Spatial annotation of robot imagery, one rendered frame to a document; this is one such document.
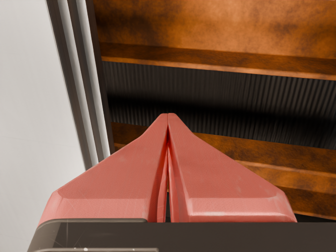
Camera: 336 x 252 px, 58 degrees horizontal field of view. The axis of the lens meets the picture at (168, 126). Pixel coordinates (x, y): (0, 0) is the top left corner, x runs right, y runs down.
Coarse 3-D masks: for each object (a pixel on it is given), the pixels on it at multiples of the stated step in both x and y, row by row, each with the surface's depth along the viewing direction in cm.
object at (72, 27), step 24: (48, 0) 19; (72, 0) 20; (72, 24) 21; (72, 48) 22; (96, 48) 23; (72, 72) 23; (96, 72) 24; (72, 96) 23; (96, 96) 25; (96, 120) 26; (96, 144) 27
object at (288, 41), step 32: (96, 0) 35; (128, 0) 35; (160, 0) 34; (192, 0) 33; (224, 0) 32; (256, 0) 32; (288, 0) 31; (320, 0) 30; (128, 32) 37; (160, 32) 36; (192, 32) 35; (224, 32) 34; (256, 32) 33; (288, 32) 33; (320, 32) 32; (160, 64) 33; (192, 64) 32; (224, 64) 32; (256, 64) 32; (288, 64) 32; (320, 64) 32
